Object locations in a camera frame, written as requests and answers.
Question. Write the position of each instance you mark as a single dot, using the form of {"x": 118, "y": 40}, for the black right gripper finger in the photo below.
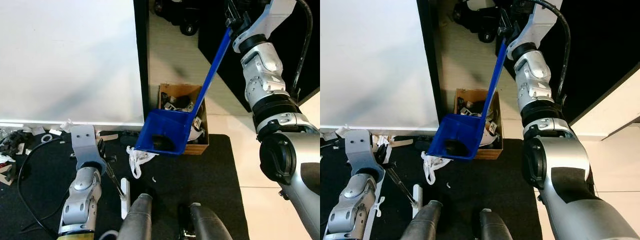
{"x": 242, "y": 6}
{"x": 502, "y": 17}
{"x": 230, "y": 14}
{"x": 516, "y": 6}

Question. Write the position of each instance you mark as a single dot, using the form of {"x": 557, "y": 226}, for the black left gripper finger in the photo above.
{"x": 112, "y": 159}
{"x": 392, "y": 161}
{"x": 107, "y": 165}
{"x": 389, "y": 169}

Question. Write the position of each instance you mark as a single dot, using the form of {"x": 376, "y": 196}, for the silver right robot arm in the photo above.
{"x": 575, "y": 210}
{"x": 295, "y": 200}

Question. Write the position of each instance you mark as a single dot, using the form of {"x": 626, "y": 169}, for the black floor mat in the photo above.
{"x": 490, "y": 185}
{"x": 200, "y": 180}

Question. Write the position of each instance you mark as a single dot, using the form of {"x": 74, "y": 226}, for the brown cardboard scrap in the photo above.
{"x": 400, "y": 142}
{"x": 109, "y": 136}

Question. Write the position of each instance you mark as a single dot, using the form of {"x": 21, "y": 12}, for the black wheeled machine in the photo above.
{"x": 477, "y": 20}
{"x": 180, "y": 15}

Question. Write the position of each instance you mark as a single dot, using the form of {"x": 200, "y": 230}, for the white crumpled cloth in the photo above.
{"x": 137, "y": 157}
{"x": 431, "y": 165}

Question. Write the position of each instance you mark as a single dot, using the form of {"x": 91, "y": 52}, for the black rubbish piece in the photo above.
{"x": 424, "y": 145}

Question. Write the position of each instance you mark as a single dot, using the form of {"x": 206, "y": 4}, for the black cabinet door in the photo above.
{"x": 225, "y": 70}
{"x": 610, "y": 40}

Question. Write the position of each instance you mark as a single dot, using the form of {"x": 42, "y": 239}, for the black rubbish lump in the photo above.
{"x": 455, "y": 148}
{"x": 162, "y": 143}

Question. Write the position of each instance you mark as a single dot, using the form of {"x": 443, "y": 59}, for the white plastic debris piece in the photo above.
{"x": 38, "y": 130}
{"x": 330, "y": 136}

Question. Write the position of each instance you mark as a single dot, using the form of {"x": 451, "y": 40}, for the grey left robot leg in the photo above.
{"x": 134, "y": 220}
{"x": 422, "y": 222}

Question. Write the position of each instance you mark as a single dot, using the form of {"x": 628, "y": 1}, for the grey robot leg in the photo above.
{"x": 134, "y": 220}
{"x": 210, "y": 225}
{"x": 495, "y": 227}
{"x": 422, "y": 222}

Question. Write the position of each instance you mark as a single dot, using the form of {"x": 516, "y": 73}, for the white tape roll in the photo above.
{"x": 42, "y": 139}

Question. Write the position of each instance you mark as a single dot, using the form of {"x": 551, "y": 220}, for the brown cardboard box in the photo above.
{"x": 197, "y": 148}
{"x": 492, "y": 152}

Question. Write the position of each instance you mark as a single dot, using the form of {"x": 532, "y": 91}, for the black robot spare parts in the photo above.
{"x": 472, "y": 110}
{"x": 182, "y": 105}

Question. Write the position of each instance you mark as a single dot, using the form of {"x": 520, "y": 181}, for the white robot shell part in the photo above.
{"x": 197, "y": 131}
{"x": 490, "y": 135}

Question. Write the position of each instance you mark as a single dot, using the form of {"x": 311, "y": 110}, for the dark tangled rubbish pile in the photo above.
{"x": 10, "y": 142}

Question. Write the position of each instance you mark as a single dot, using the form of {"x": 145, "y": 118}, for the grey right robot leg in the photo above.
{"x": 495, "y": 227}
{"x": 210, "y": 225}

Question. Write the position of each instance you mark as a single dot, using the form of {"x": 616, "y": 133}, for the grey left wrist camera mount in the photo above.
{"x": 85, "y": 145}
{"x": 362, "y": 152}

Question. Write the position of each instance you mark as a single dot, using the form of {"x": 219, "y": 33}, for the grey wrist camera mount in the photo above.
{"x": 362, "y": 152}
{"x": 537, "y": 22}
{"x": 85, "y": 145}
{"x": 270, "y": 15}

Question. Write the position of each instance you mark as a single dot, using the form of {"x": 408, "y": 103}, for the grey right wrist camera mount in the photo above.
{"x": 537, "y": 22}
{"x": 270, "y": 15}

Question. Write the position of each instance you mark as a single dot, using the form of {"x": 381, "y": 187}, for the black door frame strip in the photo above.
{"x": 429, "y": 65}
{"x": 141, "y": 60}

